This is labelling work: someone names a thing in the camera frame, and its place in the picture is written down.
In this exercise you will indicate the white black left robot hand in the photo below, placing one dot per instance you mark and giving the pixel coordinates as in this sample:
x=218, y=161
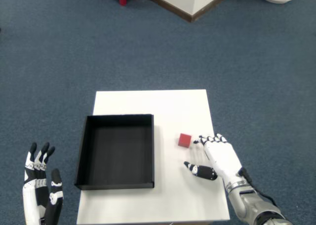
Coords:
x=29, y=202

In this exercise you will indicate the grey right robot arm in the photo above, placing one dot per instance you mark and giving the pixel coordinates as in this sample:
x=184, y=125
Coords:
x=251, y=205

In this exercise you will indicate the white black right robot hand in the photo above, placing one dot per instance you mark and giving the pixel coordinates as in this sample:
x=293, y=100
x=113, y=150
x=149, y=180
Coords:
x=222, y=155

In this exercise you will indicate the white column with brown skirting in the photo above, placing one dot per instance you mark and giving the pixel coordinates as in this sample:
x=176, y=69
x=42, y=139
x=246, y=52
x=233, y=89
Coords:
x=185, y=0

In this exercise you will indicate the black open box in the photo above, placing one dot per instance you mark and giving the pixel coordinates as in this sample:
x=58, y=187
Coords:
x=118, y=153

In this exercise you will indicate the white square table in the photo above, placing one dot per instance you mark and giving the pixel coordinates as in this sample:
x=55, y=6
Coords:
x=172, y=108

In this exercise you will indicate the red cube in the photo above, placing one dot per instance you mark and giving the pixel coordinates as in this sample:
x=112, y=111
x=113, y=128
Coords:
x=184, y=140

